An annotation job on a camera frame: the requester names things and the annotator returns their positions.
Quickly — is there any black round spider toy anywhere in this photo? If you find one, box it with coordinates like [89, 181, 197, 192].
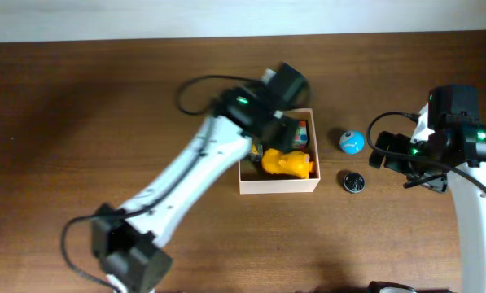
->
[343, 173, 366, 194]

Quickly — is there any colourful puzzle cube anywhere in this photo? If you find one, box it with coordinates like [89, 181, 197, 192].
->
[292, 120, 309, 149]

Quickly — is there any yellow toy animal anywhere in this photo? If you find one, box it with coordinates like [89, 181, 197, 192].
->
[261, 149, 314, 179]

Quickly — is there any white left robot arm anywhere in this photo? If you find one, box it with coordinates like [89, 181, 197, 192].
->
[91, 63, 309, 292]

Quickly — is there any grey red toy truck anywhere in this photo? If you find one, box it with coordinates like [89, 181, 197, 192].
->
[246, 144, 264, 163]

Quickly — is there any pink cardboard box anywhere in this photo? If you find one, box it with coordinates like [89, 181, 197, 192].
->
[238, 108, 321, 195]

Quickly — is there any black object at bottom edge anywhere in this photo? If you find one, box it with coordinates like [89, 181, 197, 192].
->
[367, 281, 416, 293]

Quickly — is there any blue white toy ball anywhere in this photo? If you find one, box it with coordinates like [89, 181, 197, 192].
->
[339, 130, 366, 155]

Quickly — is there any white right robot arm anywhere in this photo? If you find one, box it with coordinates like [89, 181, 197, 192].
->
[367, 85, 486, 292]

